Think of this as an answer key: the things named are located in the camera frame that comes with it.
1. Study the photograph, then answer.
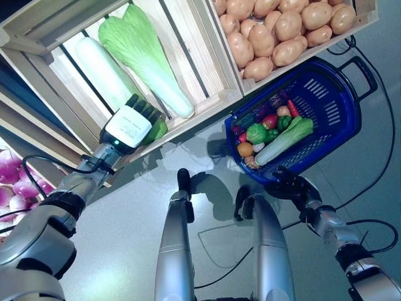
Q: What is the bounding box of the thin black floor cable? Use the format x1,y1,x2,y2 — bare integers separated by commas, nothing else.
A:
194,216,301,289

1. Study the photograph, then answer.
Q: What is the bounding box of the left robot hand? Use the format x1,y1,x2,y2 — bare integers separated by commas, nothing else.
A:
99,93,166,155

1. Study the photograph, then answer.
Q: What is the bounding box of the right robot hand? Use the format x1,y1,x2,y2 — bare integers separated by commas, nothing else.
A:
264,167,323,211

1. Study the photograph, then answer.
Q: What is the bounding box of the small green bell pepper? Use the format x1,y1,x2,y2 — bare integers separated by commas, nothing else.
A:
276,115,293,132

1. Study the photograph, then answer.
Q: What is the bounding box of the tan potato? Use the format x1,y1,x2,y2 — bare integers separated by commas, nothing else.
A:
278,0,310,13
264,11,283,32
248,24,276,59
301,2,333,31
242,57,275,81
239,18,258,38
274,11,303,42
330,5,357,35
253,0,281,19
226,0,255,21
227,31,255,70
305,24,333,48
271,39,306,67
219,14,241,35

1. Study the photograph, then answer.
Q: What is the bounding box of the wooden potato crate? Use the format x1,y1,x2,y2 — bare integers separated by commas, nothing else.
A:
205,0,380,97

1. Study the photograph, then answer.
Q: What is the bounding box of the orange fruit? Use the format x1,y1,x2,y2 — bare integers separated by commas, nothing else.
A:
237,142,254,157

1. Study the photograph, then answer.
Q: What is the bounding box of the right black robot foot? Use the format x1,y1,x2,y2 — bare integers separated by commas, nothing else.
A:
234,184,256,222

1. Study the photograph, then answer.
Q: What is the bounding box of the purple white turnip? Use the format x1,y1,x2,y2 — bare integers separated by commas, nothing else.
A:
14,179,40,201
0,152,24,186
38,181,56,197

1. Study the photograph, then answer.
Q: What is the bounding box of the small red carrot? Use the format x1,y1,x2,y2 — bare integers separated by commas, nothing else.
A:
286,99,301,117

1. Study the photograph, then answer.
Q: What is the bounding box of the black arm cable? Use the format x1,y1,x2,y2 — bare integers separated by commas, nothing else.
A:
344,218,398,251
21,155,115,201

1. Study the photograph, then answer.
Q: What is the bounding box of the small napa cabbage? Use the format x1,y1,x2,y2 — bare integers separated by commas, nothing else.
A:
254,115,315,167

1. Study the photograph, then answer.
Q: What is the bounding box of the large napa cabbage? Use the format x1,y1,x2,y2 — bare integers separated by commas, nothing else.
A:
98,3,195,119

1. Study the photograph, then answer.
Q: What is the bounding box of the wooden slatted crate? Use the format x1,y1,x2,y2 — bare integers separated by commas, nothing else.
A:
0,0,244,164

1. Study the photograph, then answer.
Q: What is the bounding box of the red tomato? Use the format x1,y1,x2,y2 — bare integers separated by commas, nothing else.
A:
262,113,279,130

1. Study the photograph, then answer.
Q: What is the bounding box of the left black robot foot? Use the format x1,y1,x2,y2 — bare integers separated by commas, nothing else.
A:
176,167,191,193

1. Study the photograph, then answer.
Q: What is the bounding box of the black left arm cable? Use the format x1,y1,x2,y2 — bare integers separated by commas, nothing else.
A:
21,155,115,201

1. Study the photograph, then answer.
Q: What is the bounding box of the ginger root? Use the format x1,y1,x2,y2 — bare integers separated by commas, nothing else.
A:
243,156,261,170

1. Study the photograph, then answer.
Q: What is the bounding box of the right silver robot leg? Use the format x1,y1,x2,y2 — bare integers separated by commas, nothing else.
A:
250,193,297,301

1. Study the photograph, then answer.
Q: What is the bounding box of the wooden display shelf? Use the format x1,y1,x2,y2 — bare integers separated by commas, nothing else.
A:
0,46,135,195

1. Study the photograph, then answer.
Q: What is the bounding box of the purple eggplant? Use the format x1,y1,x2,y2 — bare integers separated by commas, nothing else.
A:
255,102,276,122

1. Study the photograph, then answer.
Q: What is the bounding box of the round green vegetable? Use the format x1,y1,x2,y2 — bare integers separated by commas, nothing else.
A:
246,123,269,145

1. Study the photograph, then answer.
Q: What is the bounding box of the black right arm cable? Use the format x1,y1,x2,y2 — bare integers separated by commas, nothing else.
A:
344,218,398,251

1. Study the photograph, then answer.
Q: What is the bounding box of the black robot foot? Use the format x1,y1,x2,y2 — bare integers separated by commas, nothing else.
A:
234,184,256,222
176,167,191,193

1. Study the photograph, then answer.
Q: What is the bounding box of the blue plastic shopping basket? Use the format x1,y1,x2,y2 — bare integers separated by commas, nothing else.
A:
207,58,378,185

